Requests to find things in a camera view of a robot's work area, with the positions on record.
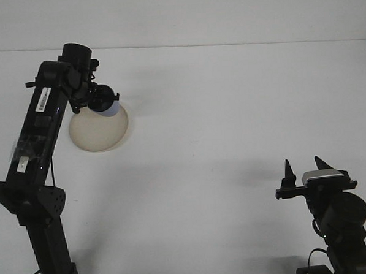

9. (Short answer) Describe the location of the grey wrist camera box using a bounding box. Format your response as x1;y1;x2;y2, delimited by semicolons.
301;167;351;187

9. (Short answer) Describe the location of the pale blue cup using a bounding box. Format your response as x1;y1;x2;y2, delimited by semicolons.
102;99;122;118

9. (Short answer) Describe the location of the pale round plate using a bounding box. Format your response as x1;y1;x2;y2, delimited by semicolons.
66;100;131;154

